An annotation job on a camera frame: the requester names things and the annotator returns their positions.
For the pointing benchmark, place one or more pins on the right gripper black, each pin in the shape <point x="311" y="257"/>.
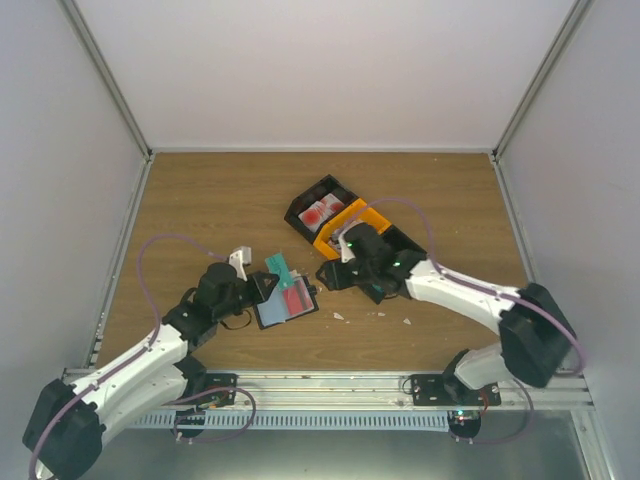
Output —
<point x="332" y="270"/>

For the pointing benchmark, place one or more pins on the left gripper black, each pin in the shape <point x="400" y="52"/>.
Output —
<point x="260" y="293"/>

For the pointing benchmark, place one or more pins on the teal credit card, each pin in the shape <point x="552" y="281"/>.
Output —
<point x="277" y="265"/>

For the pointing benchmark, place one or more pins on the black card holder wallet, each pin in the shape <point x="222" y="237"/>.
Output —
<point x="283" y="306"/>

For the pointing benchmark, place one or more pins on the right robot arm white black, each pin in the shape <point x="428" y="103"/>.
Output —
<point x="534" y="336"/>

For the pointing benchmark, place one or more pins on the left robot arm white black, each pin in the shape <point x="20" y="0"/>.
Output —
<point x="72" y="422"/>

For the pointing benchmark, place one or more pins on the stack of red white cards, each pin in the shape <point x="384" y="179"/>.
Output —
<point x="320" y="211"/>

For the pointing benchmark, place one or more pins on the black bin with teal item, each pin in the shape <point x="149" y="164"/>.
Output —
<point x="386" y="260"/>

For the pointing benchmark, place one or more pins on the yellow bin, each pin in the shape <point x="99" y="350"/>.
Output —
<point x="355" y="213"/>

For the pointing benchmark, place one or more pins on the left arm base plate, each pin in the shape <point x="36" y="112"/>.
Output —
<point x="212" y="391"/>

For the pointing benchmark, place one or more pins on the aluminium rail front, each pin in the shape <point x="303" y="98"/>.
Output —
<point x="388" y="391"/>

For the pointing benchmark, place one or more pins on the slotted cable duct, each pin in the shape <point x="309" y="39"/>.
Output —
<point x="322" y="420"/>

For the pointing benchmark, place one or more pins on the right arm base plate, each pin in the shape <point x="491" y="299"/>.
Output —
<point x="432" y="390"/>

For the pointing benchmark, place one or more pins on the left frame post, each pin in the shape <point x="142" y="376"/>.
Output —
<point x="90" y="45"/>

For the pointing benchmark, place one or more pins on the frame post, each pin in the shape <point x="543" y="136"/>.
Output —
<point x="90" y="45"/>
<point x="576" y="14"/>

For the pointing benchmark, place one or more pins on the right frame post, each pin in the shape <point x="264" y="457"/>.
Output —
<point x="576" y="14"/>

